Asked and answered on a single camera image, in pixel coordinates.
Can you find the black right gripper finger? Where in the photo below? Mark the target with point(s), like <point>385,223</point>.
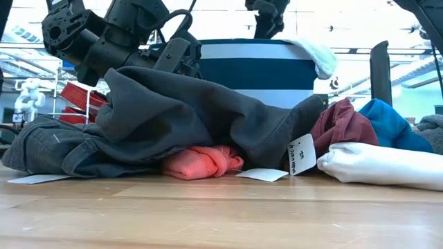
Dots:
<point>266,29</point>

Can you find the white terry towel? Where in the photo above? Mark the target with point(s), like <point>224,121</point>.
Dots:
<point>318,55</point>

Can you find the dark grey garment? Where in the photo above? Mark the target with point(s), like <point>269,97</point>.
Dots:
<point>173,114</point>

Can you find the coral orange garment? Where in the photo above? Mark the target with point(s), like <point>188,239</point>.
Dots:
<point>200,162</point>

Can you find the maroon garment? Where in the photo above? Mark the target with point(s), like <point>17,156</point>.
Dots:
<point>342,128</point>

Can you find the bright blue garment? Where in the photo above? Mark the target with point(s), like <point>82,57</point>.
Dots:
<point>391,128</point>

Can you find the white garment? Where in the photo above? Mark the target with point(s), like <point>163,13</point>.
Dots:
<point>380,166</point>

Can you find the blue-grey garment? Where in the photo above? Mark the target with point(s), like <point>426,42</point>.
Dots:
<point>432,135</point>

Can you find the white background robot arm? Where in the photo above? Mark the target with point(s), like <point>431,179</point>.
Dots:
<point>29,98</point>

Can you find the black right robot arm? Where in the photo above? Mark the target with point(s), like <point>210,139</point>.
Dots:
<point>432,14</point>

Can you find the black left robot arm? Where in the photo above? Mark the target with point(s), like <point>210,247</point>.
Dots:
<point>104,45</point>

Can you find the navy white-striped fabric bin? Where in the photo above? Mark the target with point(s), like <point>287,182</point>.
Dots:
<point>259,72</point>

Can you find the red storage bin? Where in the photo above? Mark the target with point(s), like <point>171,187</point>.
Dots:
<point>74,117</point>
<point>79,95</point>

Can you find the handwritten white paper tag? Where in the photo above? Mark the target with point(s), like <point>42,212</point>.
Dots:
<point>302,155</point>

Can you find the plain white paper tag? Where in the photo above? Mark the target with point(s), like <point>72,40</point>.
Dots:
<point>38,178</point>
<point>263,174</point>

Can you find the black ceiling fixture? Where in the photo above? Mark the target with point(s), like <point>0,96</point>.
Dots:
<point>425,34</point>

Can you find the black upright post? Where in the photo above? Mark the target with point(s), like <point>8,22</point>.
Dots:
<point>380,69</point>

